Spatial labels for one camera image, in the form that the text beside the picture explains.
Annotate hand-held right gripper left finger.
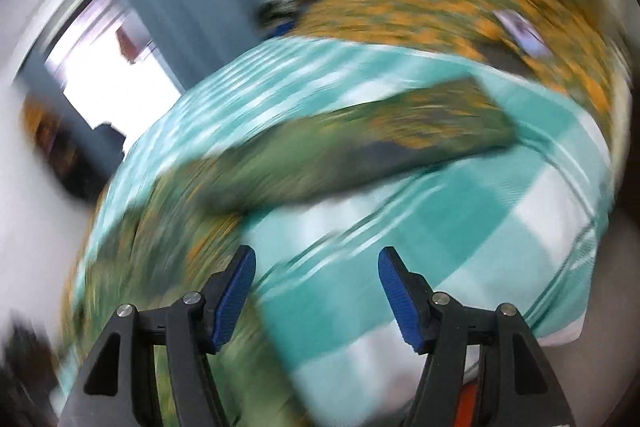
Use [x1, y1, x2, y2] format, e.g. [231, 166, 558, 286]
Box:
[60, 245, 257, 427]

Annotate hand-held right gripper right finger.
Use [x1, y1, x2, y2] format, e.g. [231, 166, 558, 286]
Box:
[378, 246, 577, 427]

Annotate green floral cloth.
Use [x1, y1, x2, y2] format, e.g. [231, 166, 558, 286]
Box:
[55, 76, 518, 427]

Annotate teal checked blanket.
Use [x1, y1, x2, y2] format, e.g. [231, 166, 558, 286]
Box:
[52, 38, 616, 427]

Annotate orange cloth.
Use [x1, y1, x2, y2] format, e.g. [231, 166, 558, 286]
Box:
[457, 382, 483, 427]

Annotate dark item on windowsill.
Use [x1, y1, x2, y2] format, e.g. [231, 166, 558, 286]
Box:
[92, 122, 126, 158]

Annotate dark bag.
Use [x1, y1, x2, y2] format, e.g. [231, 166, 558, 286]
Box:
[22, 99, 126, 202]

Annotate window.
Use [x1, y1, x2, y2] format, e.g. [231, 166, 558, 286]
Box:
[45, 0, 183, 130]

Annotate red hanging garment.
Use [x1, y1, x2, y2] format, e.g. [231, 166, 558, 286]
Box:
[116, 24, 151, 62]

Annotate smartphone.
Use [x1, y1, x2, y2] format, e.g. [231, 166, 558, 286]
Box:
[492, 9, 553, 60]

